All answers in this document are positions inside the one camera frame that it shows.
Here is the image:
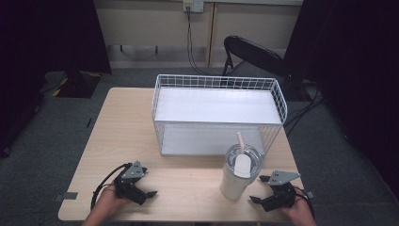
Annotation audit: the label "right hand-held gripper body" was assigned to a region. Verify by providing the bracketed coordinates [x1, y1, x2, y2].
[263, 169, 302, 213]

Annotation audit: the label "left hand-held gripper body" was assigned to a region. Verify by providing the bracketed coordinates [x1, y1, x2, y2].
[113, 160, 149, 206]

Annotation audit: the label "white tumbler with straw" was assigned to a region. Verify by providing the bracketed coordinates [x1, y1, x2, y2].
[219, 131, 263, 202]

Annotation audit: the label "white wire basket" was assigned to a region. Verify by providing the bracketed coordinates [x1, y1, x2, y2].
[151, 73, 289, 157]

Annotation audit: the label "person's right hand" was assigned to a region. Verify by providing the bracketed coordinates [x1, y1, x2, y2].
[279, 187, 315, 221]

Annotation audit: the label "person's left hand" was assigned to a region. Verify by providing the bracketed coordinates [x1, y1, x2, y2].
[89, 184, 130, 221]

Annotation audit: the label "black stand base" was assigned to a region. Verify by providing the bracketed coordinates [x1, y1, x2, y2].
[56, 70, 102, 99]

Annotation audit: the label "black folding chair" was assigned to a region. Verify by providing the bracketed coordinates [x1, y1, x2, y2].
[221, 35, 303, 92]

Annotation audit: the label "dark curtain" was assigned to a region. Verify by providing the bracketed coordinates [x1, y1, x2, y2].
[0, 0, 113, 158]
[282, 0, 399, 197]

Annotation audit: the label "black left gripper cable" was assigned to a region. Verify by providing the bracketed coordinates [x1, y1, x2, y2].
[89, 162, 134, 211]

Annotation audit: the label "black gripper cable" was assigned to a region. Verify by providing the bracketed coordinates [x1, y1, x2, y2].
[293, 186, 316, 219]
[89, 162, 134, 211]

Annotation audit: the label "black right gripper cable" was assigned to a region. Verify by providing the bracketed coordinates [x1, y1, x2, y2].
[293, 186, 316, 219]

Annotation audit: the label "black floor cables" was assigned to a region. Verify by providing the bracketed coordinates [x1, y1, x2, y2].
[282, 84, 326, 137]

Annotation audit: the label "black wall socket cable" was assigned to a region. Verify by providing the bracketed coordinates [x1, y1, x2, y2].
[185, 8, 221, 77]

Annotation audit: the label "white wall socket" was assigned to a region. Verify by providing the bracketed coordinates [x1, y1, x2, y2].
[183, 0, 205, 14]

